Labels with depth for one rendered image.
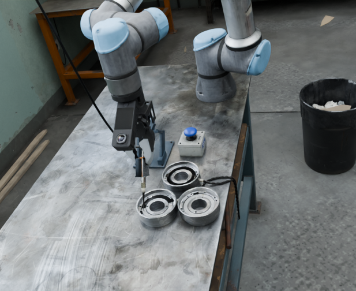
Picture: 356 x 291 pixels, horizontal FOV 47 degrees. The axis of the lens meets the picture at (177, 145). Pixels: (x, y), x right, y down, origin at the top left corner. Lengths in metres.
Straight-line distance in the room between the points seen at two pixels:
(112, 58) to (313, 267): 1.37
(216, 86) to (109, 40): 0.67
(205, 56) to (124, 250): 0.71
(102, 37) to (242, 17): 0.54
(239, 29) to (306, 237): 1.11
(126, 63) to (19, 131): 2.30
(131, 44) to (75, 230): 0.51
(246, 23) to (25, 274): 0.91
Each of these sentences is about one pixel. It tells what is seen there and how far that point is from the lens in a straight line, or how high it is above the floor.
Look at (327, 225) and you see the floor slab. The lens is 2.09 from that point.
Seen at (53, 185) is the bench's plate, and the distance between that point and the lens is 1.28.
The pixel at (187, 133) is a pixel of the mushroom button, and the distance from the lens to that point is 1.20.
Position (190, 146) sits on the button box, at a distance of 1.20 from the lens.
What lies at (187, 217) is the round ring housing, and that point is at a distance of 1.00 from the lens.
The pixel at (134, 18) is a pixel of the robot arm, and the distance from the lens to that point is 0.93.
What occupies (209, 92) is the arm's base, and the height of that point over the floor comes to 0.84.
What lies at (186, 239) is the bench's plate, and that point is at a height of 0.80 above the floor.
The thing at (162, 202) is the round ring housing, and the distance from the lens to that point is 1.06.
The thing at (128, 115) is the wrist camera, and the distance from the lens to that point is 0.91.
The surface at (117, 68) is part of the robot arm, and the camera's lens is 0.87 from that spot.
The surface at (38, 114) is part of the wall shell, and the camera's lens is 3.31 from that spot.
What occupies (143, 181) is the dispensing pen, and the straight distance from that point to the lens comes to 1.02.
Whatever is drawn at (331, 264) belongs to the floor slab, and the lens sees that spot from 1.95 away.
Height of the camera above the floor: 1.55
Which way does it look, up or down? 36 degrees down
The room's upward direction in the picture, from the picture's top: 12 degrees counter-clockwise
